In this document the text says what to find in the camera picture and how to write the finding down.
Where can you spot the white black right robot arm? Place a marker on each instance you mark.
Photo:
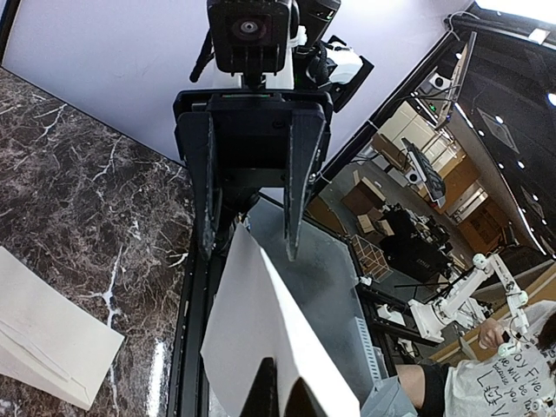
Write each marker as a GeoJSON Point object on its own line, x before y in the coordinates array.
{"type": "Point", "coordinates": [313, 63]}

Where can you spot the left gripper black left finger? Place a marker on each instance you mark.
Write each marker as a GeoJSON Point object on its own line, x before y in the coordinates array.
{"type": "Point", "coordinates": [262, 400]}

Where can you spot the person in printed shirt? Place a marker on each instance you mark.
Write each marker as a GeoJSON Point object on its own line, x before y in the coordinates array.
{"type": "Point", "coordinates": [498, 386]}

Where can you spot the black front table rail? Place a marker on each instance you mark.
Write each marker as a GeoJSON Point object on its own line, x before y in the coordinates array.
{"type": "Point", "coordinates": [188, 383]}

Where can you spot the cream paper envelope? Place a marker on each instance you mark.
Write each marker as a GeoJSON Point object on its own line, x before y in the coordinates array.
{"type": "Point", "coordinates": [47, 341]}

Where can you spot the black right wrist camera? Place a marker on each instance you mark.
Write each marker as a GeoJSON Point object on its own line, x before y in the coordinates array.
{"type": "Point", "coordinates": [251, 37]}

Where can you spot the spare white paper sheet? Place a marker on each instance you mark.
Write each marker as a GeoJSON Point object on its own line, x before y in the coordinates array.
{"type": "Point", "coordinates": [254, 316]}

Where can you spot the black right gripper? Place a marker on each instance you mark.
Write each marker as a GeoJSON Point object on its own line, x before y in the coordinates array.
{"type": "Point", "coordinates": [238, 139]}

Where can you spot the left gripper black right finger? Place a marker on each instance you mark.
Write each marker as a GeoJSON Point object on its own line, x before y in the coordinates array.
{"type": "Point", "coordinates": [302, 402]}

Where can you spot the white slotted cable duct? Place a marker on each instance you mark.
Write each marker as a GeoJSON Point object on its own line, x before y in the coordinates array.
{"type": "Point", "coordinates": [368, 349]}

